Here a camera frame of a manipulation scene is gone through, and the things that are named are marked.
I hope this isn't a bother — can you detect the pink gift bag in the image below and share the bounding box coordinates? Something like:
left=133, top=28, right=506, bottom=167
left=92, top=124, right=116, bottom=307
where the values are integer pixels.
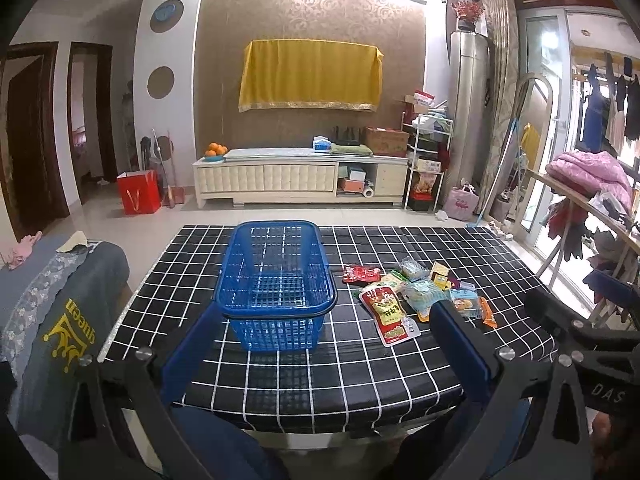
left=442, top=183, right=480, bottom=221

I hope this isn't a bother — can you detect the blue egg yolk pastry bag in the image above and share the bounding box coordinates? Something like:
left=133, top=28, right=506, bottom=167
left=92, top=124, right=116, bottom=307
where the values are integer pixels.
left=449, top=288, right=483, bottom=320

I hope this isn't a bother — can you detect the brown wooden door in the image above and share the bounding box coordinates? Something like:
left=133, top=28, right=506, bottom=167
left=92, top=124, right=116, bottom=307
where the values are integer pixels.
left=1, top=42, right=68, bottom=238

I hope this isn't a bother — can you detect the tall silver air conditioner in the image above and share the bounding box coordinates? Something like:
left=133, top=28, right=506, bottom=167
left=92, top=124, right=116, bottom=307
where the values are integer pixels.
left=442, top=30, right=489, bottom=196

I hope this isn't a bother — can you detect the blue tissue pack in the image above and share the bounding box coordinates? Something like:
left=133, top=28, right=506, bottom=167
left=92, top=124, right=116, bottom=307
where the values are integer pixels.
left=312, top=136, right=332, bottom=153

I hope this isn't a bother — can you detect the grey queen print cloth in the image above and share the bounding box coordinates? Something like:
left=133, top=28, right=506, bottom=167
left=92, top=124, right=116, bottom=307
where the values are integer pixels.
left=1, top=236, right=129, bottom=450

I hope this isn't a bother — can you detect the yellow cloth covered TV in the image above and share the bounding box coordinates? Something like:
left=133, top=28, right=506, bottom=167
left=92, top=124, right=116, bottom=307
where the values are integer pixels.
left=238, top=39, right=384, bottom=113

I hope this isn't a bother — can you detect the cream TV cabinet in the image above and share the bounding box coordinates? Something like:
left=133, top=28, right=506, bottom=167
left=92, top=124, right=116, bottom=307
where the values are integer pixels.
left=192, top=148, right=408, bottom=208

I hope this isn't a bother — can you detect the large red sausage snack pack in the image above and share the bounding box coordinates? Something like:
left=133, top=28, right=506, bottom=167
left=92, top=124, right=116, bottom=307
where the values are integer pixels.
left=359, top=284, right=421, bottom=348

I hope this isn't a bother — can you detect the pink quilted jacket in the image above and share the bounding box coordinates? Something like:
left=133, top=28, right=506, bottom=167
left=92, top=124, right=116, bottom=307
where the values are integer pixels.
left=546, top=151, right=632, bottom=212

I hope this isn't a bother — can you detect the orange snack bar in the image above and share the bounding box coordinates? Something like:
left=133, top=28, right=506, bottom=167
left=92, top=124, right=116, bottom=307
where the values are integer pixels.
left=478, top=297, right=498, bottom=330

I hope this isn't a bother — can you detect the clear soda cracker pack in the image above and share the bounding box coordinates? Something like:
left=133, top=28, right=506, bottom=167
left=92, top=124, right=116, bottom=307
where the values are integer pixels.
left=431, top=262, right=451, bottom=290

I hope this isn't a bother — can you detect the green folded cloth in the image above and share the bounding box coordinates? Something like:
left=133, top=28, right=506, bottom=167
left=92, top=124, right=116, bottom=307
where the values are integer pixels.
left=330, top=143, right=373, bottom=157

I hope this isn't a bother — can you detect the cardboard box on cabinet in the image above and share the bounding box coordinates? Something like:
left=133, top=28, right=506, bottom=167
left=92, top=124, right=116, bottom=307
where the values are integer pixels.
left=361, top=127, right=409, bottom=157

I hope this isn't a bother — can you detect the blue plastic basket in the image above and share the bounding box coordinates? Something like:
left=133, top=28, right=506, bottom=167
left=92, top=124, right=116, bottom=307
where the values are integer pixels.
left=214, top=220, right=337, bottom=353

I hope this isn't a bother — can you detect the blue striped biscuit bag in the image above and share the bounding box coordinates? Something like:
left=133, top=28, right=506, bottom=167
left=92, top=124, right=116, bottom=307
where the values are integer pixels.
left=400, top=278, right=450, bottom=323

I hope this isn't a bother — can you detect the black white checkered tablecloth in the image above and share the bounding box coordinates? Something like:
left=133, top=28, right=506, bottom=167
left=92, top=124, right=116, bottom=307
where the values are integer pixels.
left=101, top=226, right=556, bottom=434

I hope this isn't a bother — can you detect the small clear blue pastry bag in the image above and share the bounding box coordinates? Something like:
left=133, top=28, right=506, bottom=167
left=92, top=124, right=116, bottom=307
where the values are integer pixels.
left=399, top=256, right=428, bottom=282

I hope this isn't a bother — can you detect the small red snack pouch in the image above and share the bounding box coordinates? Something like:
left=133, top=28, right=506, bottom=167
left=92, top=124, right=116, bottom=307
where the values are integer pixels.
left=342, top=266, right=382, bottom=284

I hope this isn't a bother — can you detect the white metal shelf rack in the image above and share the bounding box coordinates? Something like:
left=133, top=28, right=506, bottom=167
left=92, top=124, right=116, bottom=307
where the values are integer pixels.
left=400, top=102, right=454, bottom=212

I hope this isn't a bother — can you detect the green cracker pack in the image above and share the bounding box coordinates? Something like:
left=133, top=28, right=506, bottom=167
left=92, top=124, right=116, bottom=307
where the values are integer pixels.
left=380, top=270, right=408, bottom=292

